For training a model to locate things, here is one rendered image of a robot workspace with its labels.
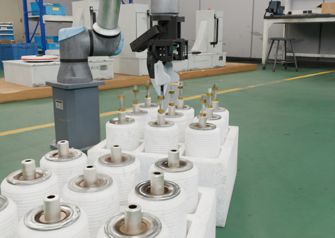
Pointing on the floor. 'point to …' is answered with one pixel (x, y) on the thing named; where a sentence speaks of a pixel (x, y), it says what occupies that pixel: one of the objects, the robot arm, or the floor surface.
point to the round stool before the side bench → (284, 53)
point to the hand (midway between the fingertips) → (159, 90)
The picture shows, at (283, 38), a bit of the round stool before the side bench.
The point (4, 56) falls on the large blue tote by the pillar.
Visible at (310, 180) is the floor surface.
